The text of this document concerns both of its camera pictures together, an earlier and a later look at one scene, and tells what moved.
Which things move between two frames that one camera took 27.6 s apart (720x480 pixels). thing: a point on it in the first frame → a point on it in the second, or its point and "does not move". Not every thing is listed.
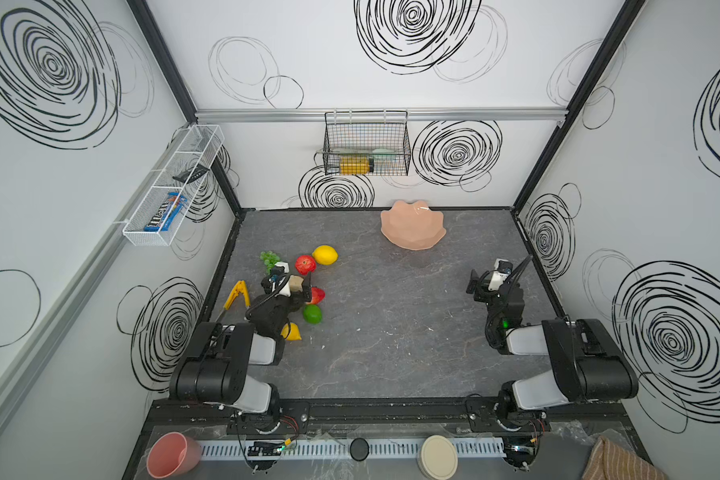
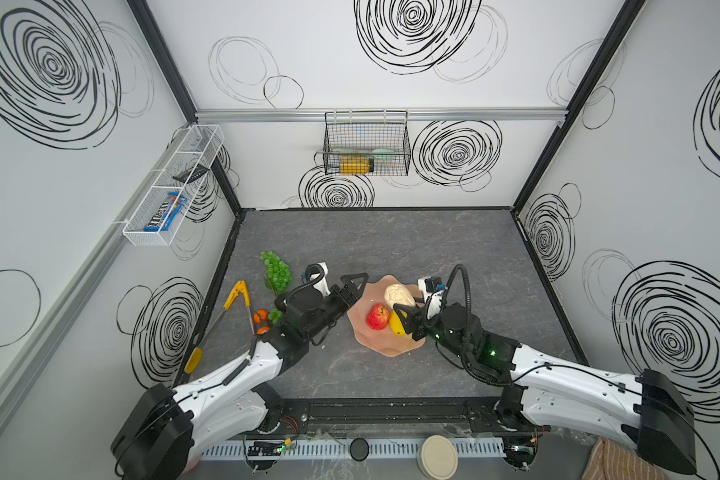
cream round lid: x=437 y=457 does not move
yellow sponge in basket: x=354 y=165 does not move
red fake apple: x=305 y=264 → x=377 y=316
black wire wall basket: x=373 y=143 does not move
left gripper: x=273 y=282 → x=339 y=295
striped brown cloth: x=609 y=461 does not move
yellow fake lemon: x=325 y=255 → x=396 y=324
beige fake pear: x=295 y=282 → x=398 y=294
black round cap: x=359 y=449 does not move
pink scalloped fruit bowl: x=411 y=226 → x=375 y=320
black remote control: x=193 y=174 does not move
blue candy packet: x=166 y=213 does not move
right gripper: x=479 y=285 → x=420 y=322
